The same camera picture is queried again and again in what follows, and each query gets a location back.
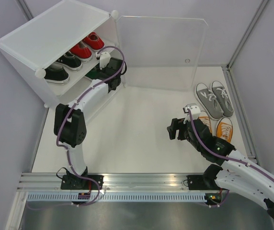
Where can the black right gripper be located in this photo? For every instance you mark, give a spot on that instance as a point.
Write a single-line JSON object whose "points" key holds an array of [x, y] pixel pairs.
{"points": [[176, 124]]}

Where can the orange sneaker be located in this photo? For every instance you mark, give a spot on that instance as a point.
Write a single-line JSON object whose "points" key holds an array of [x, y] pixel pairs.
{"points": [[206, 121], [224, 129]]}

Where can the green sneaker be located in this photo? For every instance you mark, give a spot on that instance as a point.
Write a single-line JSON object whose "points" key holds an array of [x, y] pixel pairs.
{"points": [[94, 74]]}

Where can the red sneaker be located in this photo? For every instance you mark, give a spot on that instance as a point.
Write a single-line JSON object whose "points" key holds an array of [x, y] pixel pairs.
{"points": [[82, 52], [94, 41]]}

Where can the black sneaker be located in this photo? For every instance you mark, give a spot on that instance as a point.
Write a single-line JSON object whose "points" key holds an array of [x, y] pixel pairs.
{"points": [[56, 75], [70, 61]]}

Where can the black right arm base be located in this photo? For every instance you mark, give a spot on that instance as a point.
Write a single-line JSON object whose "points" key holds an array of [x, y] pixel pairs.
{"points": [[199, 182]]}

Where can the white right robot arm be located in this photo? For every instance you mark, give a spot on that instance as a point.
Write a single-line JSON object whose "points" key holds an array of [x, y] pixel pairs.
{"points": [[229, 169]]}

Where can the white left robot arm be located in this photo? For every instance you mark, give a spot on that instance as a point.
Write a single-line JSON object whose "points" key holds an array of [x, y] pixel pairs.
{"points": [[70, 119]]}

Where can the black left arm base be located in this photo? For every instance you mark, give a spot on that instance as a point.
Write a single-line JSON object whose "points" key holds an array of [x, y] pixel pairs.
{"points": [[72, 182]]}

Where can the clear acrylic cabinet door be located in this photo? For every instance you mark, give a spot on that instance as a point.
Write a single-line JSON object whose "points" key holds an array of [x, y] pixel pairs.
{"points": [[161, 52]]}

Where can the white plastic shoe cabinet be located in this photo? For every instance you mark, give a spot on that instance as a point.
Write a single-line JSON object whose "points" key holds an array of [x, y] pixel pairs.
{"points": [[35, 45]]}

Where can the left grey sneaker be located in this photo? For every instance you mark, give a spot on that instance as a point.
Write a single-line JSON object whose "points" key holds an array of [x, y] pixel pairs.
{"points": [[209, 101]]}

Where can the grey sneaker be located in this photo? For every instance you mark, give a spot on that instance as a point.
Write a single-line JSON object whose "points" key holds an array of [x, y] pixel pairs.
{"points": [[223, 98], [209, 101]]}

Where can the right grey sneaker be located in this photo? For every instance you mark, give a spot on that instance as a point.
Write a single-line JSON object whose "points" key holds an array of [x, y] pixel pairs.
{"points": [[223, 98]]}

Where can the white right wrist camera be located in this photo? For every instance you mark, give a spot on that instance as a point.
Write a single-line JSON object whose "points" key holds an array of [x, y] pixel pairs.
{"points": [[192, 109]]}

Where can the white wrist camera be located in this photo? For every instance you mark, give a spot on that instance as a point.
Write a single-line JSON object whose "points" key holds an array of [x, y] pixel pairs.
{"points": [[104, 59], [192, 109]]}

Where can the aluminium mounting rail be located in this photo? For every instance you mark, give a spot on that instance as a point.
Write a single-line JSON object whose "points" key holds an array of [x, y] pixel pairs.
{"points": [[112, 182]]}

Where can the aluminium corner frame post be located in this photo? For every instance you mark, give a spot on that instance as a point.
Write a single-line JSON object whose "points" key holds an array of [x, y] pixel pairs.
{"points": [[236, 73]]}

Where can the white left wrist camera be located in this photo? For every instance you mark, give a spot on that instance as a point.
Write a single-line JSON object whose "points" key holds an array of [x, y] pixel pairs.
{"points": [[104, 59]]}

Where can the white slotted cable duct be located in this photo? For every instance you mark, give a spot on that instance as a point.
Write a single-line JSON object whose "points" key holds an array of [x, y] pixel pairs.
{"points": [[117, 197]]}

